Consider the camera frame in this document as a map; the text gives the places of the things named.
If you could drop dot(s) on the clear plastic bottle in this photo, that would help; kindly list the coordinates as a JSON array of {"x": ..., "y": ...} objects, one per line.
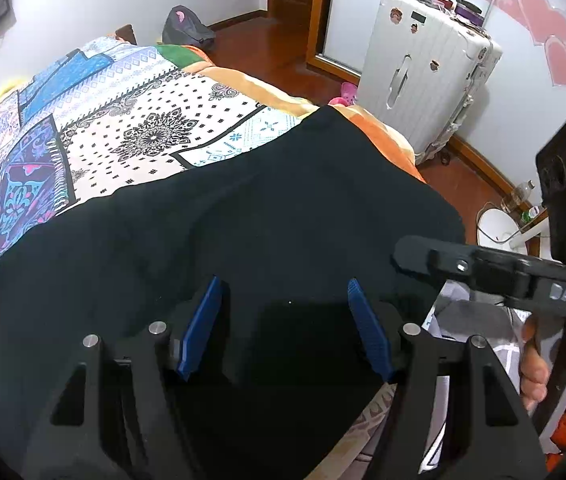
[{"x": 518, "y": 194}]

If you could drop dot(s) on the grey bag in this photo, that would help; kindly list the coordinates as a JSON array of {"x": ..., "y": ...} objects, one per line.
[{"x": 188, "y": 25}]

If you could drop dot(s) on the white round stool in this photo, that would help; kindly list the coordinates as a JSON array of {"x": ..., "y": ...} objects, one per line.
[{"x": 498, "y": 227}]

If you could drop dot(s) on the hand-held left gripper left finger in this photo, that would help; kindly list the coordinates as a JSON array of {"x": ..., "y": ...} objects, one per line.
[{"x": 200, "y": 330}]

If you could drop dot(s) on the wooden wardrobe frame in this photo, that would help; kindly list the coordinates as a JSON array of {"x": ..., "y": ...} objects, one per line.
[{"x": 320, "y": 20}]

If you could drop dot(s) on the patchwork printed bedspread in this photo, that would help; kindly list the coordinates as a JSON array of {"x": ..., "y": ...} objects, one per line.
[{"x": 153, "y": 110}]

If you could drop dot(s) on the pink heart wall stickers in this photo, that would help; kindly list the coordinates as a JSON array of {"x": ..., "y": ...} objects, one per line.
[{"x": 543, "y": 15}]

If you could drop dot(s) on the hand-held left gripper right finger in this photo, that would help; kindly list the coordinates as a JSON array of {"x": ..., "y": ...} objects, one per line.
[{"x": 368, "y": 330}]

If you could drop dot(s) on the grey checked cloth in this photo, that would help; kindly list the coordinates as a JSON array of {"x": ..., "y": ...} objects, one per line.
[{"x": 473, "y": 320}]

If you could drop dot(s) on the person's right hand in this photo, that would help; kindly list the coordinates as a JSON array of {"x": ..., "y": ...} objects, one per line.
[{"x": 534, "y": 365}]

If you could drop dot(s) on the pink slippers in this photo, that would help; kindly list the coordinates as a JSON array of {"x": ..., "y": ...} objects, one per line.
[{"x": 345, "y": 94}]

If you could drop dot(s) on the white hard-shell suitcase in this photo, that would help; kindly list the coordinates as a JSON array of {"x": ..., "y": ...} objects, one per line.
[{"x": 428, "y": 75}]

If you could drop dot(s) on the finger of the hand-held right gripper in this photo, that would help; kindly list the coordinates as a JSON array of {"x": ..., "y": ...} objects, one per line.
[{"x": 458, "y": 265}]

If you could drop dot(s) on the black pants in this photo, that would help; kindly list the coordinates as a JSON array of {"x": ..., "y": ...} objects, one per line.
[{"x": 263, "y": 220}]

